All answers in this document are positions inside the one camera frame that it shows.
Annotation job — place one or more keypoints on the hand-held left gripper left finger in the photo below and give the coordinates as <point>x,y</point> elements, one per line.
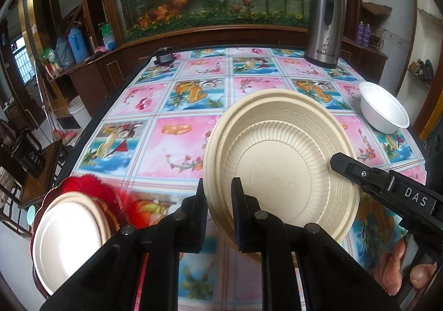
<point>200,221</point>

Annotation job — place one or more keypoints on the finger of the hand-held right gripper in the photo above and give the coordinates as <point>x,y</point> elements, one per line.
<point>363,174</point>

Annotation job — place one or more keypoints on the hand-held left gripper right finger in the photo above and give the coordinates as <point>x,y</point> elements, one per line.
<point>237,217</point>

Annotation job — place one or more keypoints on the large beige patterned plate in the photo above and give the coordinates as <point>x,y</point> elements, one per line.
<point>332,124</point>

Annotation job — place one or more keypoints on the beige ribbed plate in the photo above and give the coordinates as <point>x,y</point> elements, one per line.
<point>283,165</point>

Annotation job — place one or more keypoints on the white foam bowl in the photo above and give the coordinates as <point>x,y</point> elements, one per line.
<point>384,106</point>

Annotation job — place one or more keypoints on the person's right hand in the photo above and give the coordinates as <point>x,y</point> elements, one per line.
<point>391,269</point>

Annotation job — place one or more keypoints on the colourful printed tablecloth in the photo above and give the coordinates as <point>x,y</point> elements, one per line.
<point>155,145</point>

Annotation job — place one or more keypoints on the red scalloped plate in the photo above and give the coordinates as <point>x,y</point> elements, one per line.
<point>110,193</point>

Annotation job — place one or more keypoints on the pair of dark shoes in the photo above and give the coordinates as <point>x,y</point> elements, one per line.
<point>422,69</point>

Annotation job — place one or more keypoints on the plain beige plate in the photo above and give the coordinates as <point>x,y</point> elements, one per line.
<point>65,241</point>

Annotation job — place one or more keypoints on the purple spray can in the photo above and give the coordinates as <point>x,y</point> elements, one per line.
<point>360,34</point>
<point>367,35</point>

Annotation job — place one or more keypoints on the stainless steel thermos jug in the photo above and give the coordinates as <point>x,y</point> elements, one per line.
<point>325,27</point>

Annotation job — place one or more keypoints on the white plastic bucket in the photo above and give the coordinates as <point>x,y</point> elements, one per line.
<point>79,112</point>

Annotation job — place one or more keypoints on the small black cup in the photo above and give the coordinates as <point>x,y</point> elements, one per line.
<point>163,56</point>

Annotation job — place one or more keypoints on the dark wooden chair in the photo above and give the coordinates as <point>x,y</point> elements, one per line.
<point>34,172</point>

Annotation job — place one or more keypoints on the broom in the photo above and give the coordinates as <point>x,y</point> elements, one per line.
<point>57,124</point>

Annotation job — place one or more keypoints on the wooden cabinet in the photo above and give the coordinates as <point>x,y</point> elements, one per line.
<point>103,68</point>

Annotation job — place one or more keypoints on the green bottle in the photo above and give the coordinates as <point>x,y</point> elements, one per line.
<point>108,35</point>

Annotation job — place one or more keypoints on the blue thermos flask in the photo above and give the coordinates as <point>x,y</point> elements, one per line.
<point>76,46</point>

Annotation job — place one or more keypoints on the grey thermos flask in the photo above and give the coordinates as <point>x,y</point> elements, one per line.
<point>63,53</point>

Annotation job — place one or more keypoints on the window with grille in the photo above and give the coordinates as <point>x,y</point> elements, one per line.
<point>22,60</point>

